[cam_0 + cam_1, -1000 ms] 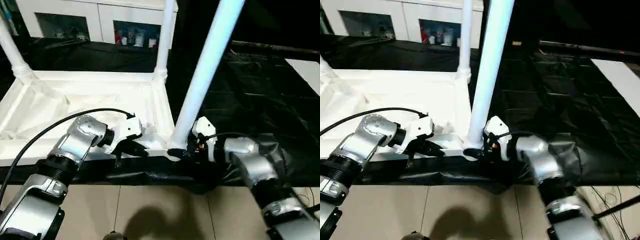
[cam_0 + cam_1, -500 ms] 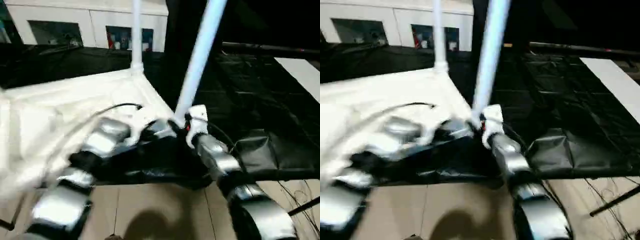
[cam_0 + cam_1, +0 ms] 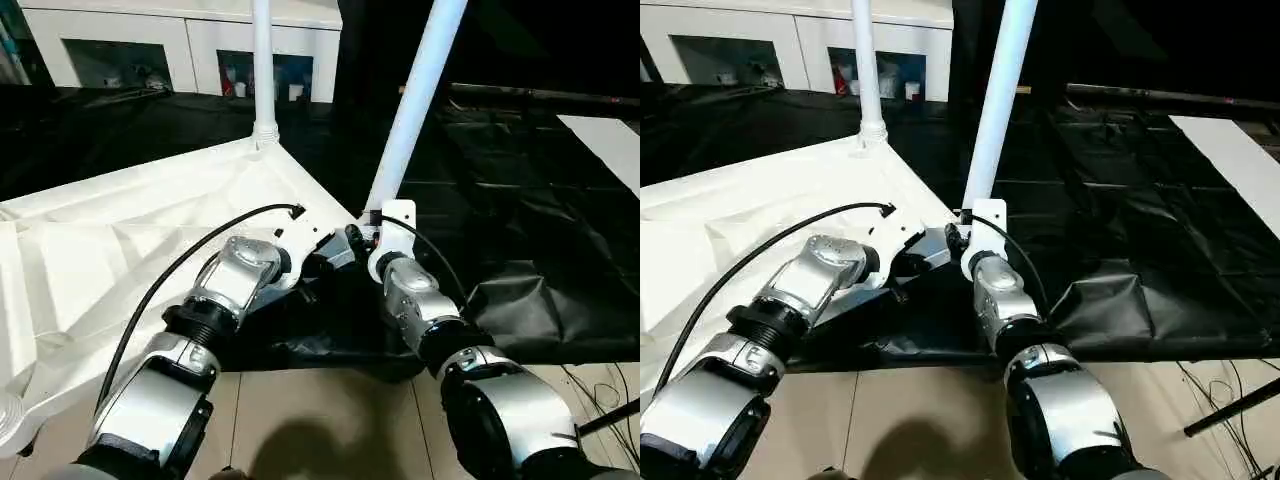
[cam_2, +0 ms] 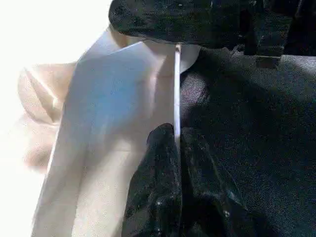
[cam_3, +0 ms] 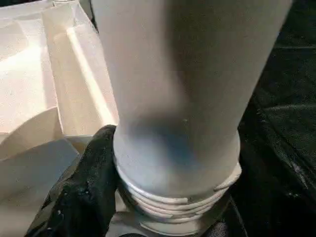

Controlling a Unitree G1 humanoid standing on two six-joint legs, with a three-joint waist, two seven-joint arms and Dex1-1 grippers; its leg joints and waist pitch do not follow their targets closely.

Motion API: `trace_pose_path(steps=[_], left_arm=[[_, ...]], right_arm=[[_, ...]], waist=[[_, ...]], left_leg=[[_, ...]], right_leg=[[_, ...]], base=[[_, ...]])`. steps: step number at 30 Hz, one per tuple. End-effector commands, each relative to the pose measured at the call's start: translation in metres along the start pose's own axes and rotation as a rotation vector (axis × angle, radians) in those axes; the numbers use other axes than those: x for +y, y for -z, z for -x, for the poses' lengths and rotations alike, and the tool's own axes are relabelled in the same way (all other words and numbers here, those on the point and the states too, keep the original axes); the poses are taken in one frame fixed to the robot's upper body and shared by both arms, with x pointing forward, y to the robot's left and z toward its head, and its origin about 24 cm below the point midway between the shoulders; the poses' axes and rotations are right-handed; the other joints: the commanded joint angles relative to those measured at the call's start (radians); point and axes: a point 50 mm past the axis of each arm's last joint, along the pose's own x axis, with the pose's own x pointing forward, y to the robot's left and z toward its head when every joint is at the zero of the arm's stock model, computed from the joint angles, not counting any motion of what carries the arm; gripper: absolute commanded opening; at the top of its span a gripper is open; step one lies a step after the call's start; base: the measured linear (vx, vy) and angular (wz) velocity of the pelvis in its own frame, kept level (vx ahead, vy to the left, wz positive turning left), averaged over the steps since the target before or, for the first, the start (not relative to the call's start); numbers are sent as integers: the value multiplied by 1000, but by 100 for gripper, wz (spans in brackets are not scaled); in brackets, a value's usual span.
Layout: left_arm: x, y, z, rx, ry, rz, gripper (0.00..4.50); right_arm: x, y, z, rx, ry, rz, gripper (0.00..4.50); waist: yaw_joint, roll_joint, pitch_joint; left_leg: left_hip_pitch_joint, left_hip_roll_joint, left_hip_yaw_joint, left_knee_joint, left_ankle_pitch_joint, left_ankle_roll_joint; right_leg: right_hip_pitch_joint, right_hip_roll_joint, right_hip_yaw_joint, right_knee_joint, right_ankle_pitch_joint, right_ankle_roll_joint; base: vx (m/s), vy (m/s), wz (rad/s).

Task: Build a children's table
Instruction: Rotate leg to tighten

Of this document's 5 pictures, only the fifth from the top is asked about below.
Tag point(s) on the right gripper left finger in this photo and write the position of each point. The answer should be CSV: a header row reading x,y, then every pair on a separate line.
x,y
81,197

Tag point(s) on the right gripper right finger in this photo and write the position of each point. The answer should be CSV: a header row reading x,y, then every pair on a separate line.
x,y
266,214

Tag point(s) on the white plastic table top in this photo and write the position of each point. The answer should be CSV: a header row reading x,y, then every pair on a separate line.
x,y
37,86

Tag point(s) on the black plastic mat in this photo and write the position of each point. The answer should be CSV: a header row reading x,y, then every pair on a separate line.
x,y
291,74

